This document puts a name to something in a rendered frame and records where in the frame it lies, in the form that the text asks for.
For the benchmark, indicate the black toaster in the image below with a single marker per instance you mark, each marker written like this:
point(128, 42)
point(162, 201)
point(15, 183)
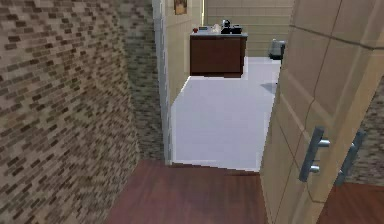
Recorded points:
point(236, 29)

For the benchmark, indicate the red apple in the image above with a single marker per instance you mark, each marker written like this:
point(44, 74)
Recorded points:
point(195, 30)

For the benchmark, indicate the framed wall picture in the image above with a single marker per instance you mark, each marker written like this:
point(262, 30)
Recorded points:
point(180, 6)

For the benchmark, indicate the dark brown kitchen counter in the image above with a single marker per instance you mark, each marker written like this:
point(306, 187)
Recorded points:
point(216, 55)

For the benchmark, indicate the grey trash bin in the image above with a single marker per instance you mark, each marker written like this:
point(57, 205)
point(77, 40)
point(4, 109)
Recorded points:
point(276, 49)

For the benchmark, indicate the black coffee machine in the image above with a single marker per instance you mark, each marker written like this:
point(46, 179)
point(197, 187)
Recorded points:
point(226, 26)

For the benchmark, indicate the beige panelled room door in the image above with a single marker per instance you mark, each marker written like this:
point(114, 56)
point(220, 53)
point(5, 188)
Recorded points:
point(313, 83)

